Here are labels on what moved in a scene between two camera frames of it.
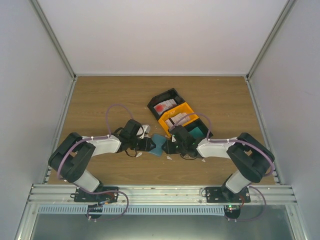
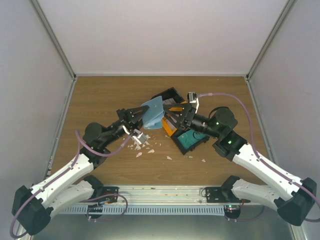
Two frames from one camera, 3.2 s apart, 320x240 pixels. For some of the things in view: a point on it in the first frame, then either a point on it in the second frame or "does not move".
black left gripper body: x=139 y=146 → x=124 y=118
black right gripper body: x=175 y=150 → x=189 y=117
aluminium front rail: x=63 y=195 does not move
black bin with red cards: x=161 y=103 does not move
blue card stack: x=158 y=139 → x=152 y=117
